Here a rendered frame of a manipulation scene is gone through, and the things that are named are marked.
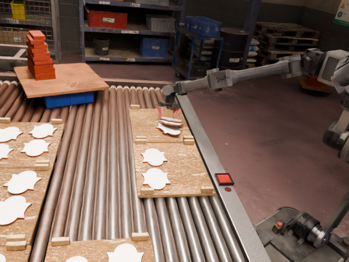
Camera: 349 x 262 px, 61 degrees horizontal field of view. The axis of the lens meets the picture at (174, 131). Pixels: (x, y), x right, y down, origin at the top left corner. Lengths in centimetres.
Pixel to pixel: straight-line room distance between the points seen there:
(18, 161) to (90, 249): 61
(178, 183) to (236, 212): 28
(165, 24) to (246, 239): 498
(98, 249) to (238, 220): 57
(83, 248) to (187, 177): 58
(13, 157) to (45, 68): 75
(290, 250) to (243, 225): 98
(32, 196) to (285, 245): 162
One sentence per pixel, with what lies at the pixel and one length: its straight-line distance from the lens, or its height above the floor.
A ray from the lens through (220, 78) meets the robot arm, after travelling 139.
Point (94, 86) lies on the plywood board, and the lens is 202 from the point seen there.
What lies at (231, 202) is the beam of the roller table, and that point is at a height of 91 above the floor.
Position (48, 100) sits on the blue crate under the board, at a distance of 199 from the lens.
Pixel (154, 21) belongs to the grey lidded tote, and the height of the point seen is 81.
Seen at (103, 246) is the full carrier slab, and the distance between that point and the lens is 112.
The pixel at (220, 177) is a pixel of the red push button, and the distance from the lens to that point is 148.
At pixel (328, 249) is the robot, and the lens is 242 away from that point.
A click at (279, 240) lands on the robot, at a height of 26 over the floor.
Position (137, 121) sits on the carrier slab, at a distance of 182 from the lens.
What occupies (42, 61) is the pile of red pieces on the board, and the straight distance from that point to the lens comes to 209.
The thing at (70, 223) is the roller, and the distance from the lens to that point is 122.
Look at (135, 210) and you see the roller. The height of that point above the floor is 92.
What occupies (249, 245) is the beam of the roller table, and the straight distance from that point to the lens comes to 124.
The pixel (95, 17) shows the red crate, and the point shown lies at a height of 81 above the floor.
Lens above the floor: 181
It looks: 30 degrees down
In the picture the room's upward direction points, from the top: 8 degrees clockwise
